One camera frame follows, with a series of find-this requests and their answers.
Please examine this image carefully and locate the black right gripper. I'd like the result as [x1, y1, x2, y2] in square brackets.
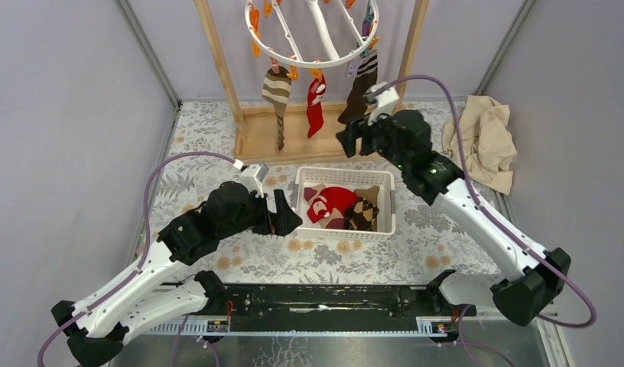
[335, 104, 409, 171]

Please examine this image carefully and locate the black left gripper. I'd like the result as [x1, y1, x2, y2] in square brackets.
[218, 189, 303, 242]

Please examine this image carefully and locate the beige maroon toe sock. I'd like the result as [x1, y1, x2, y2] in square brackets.
[302, 183, 349, 230]

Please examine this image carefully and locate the red santa bear sock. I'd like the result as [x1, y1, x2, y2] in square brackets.
[305, 186, 359, 225]

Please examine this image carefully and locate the brown argyle sock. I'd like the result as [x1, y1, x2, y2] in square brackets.
[345, 197, 380, 232]

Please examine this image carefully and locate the tan brown sock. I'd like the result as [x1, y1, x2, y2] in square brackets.
[354, 186, 380, 206]

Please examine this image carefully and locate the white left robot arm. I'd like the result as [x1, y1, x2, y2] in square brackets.
[51, 181, 303, 366]

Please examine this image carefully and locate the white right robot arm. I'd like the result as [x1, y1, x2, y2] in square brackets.
[336, 110, 571, 326]

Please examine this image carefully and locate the white round clip hanger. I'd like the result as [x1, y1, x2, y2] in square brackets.
[243, 1, 380, 69]

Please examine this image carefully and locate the wooden hanger stand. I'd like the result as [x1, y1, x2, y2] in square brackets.
[195, 1, 428, 163]

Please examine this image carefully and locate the white plastic basket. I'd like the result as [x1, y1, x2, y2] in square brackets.
[294, 167, 396, 241]

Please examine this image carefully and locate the small red sock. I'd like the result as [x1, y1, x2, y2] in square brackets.
[306, 77, 327, 138]

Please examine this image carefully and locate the dark brown sock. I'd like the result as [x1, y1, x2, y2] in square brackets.
[337, 49, 379, 125]

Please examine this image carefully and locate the orange clothes peg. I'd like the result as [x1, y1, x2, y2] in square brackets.
[309, 60, 323, 83]
[249, 5, 261, 58]
[286, 55, 299, 81]

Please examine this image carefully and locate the brown beige striped sock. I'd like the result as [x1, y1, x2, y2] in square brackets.
[262, 66, 292, 151]

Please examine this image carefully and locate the floral patterned table mat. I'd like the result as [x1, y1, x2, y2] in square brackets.
[150, 102, 498, 284]

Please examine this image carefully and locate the beige crumpled cloth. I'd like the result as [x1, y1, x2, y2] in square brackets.
[442, 96, 517, 195]

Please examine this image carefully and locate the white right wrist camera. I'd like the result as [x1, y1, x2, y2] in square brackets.
[365, 83, 399, 126]

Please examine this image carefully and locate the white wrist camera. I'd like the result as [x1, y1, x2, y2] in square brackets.
[233, 159, 269, 197]
[365, 83, 399, 126]

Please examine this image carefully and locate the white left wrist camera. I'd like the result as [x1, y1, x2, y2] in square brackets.
[233, 159, 269, 197]

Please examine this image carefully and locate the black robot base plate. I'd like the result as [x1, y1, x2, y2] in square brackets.
[196, 284, 476, 328]

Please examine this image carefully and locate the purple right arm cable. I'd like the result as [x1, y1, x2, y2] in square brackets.
[382, 74, 598, 330]

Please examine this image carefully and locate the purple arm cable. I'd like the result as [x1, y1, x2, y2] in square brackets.
[382, 74, 598, 330]
[37, 151, 237, 367]

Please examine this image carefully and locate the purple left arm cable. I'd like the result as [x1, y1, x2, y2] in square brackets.
[37, 151, 237, 367]

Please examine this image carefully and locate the grey cable duct rail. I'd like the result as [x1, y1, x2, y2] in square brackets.
[149, 317, 450, 338]

